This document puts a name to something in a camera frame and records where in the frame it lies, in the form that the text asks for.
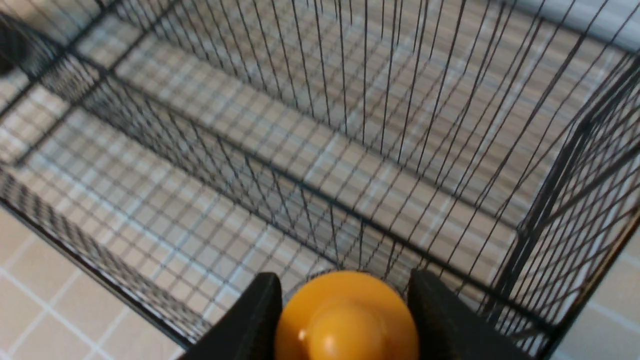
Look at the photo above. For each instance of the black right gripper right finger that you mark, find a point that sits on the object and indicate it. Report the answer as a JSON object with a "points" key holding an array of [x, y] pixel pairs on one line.
{"points": [[448, 329]]}

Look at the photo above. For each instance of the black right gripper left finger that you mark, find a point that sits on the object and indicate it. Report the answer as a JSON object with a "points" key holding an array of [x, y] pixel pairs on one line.
{"points": [[247, 330]]}

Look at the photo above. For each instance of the small bottle orange cap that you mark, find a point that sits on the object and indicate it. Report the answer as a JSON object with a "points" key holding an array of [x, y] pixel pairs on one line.
{"points": [[346, 315]]}

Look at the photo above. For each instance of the black wire mesh rack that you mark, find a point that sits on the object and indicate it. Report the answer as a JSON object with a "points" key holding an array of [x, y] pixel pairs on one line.
{"points": [[175, 149]]}

